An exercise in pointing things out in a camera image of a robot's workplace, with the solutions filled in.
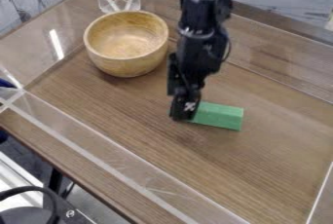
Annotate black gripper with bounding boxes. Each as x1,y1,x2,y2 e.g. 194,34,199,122
166,29,228,121

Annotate green rectangular block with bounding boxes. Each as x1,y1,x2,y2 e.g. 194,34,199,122
191,101,244,131

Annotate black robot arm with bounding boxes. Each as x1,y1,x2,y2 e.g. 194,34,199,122
166,0,232,121

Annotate light brown wooden bowl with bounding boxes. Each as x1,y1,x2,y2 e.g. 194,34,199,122
83,11,168,78

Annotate black table leg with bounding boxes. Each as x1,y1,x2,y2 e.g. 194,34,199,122
48,168,64,194

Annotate blue object at edge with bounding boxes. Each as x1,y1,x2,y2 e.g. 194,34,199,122
0,78,16,88

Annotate clear acrylic tray wall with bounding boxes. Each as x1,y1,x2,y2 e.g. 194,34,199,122
0,0,333,224

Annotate clear acrylic corner bracket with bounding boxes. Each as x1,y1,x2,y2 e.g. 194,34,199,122
97,0,140,14

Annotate black metal base plate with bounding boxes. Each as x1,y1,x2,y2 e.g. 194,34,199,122
41,195,96,224

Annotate black cable loop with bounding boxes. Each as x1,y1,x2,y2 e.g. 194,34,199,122
0,185,61,224

